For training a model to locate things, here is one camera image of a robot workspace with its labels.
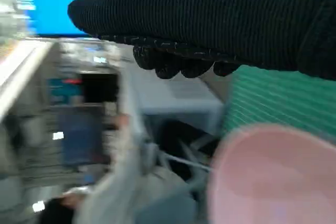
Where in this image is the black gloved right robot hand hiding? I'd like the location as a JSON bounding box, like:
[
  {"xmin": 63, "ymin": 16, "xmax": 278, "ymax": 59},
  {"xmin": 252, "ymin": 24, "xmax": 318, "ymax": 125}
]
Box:
[{"xmin": 67, "ymin": 0, "xmax": 336, "ymax": 80}]

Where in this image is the pink bowl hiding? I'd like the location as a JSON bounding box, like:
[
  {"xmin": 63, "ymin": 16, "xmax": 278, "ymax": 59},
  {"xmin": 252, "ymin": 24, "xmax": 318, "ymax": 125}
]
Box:
[{"xmin": 206, "ymin": 123, "xmax": 336, "ymax": 224}]

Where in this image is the small white grille appliance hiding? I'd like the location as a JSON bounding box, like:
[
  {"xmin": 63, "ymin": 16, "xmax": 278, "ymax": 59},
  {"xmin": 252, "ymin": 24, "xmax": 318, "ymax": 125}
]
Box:
[{"xmin": 139, "ymin": 77, "xmax": 224, "ymax": 137}]

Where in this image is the green cutting mat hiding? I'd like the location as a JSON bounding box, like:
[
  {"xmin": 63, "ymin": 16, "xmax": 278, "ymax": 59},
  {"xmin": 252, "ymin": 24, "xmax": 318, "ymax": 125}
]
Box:
[{"xmin": 220, "ymin": 65, "xmax": 336, "ymax": 141}]

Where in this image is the monitor with blue screen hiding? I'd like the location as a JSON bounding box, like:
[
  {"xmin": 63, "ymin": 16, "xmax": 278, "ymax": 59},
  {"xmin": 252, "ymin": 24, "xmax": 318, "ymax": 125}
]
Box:
[{"xmin": 28, "ymin": 0, "xmax": 124, "ymax": 38}]

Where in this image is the grey chair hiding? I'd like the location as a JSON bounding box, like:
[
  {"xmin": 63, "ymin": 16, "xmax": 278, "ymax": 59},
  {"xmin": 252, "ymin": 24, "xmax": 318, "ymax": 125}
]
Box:
[{"xmin": 141, "ymin": 129, "xmax": 213, "ymax": 224}]

